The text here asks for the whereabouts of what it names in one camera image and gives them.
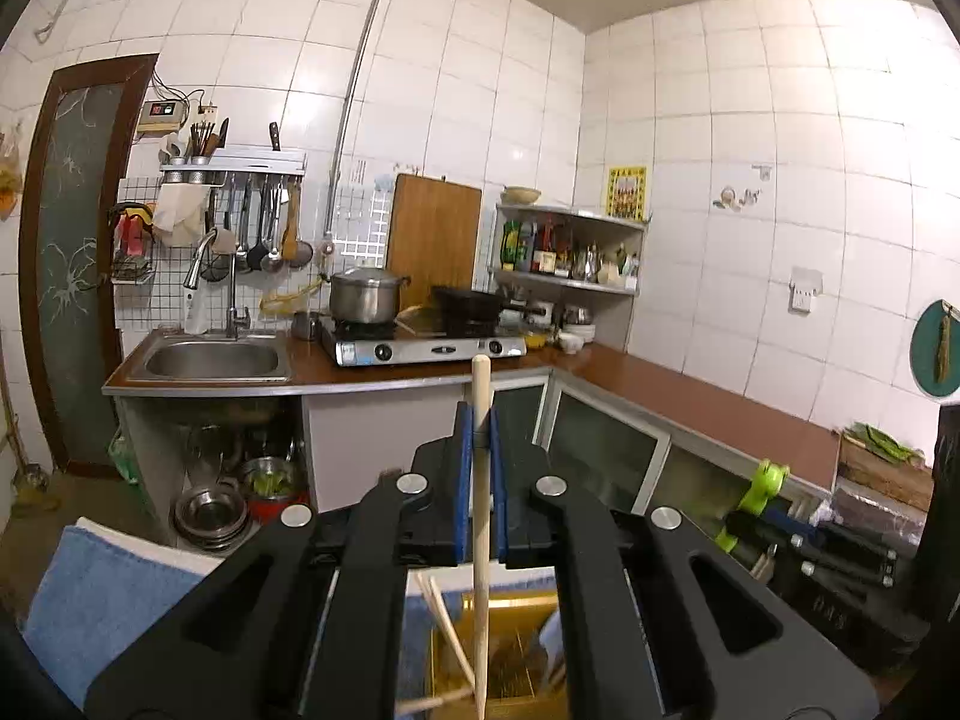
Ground long light wooden chopstick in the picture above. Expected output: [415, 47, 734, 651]
[472, 355, 491, 720]

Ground green frog handled utensil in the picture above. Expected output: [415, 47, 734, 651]
[715, 458, 791, 554]

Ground kitchen counter cabinet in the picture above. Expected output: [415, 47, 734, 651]
[101, 340, 842, 542]

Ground chopstick in holder left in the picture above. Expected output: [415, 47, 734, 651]
[415, 572, 477, 689]

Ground chopstick in holder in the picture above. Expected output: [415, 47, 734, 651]
[394, 686, 473, 717]
[415, 572, 477, 689]

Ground black wok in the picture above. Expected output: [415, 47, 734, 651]
[431, 284, 547, 337]

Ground gas stove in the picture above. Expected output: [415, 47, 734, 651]
[319, 317, 527, 367]

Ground steel cooking pot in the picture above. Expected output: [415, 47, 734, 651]
[329, 266, 410, 325]

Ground yellow perforated utensil holder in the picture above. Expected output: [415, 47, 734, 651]
[423, 589, 569, 718]

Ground wooden cutting board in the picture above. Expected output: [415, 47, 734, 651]
[386, 174, 482, 309]

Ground chopstick in holder right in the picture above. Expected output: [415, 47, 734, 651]
[394, 686, 473, 717]

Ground stacked steel bowls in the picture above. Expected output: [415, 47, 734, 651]
[171, 483, 249, 551]

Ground chrome sink faucet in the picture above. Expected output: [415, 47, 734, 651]
[181, 227, 251, 340]

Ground stainless steel sink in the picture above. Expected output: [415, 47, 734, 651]
[103, 330, 291, 395]

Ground blue fluffy towel mat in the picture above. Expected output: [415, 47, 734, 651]
[21, 515, 562, 710]

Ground dark wooden door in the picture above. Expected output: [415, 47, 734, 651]
[18, 54, 156, 478]

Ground corner wall shelf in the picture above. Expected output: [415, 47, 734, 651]
[483, 203, 649, 351]

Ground yellow wall picture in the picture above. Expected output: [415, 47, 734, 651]
[604, 166, 647, 223]

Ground white wall socket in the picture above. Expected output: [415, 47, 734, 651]
[788, 266, 823, 316]

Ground wall utensil rack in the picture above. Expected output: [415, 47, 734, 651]
[107, 125, 308, 286]

